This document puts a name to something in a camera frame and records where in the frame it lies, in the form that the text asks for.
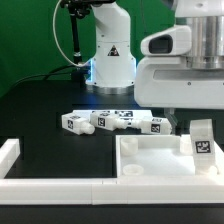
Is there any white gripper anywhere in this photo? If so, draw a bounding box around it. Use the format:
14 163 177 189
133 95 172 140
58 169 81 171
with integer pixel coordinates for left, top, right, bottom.
134 25 224 131

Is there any white square tabletop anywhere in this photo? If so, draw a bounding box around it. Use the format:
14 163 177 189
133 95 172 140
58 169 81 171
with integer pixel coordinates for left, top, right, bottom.
116 134 224 177

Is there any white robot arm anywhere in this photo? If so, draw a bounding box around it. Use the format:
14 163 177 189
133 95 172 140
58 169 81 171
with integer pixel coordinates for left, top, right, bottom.
72 0 224 110

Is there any white tag sheet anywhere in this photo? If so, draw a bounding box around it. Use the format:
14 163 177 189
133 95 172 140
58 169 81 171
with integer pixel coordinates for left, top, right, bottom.
73 109 152 119

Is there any white U-shaped fence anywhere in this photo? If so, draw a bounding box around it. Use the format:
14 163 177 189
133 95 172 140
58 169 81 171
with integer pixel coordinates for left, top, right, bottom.
0 139 224 205

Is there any white cable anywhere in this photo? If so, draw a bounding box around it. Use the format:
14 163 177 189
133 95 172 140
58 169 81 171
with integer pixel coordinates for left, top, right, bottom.
52 0 91 67

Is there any black cable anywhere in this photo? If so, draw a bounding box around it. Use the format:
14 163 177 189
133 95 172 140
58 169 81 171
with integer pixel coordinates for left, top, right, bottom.
6 64 84 93

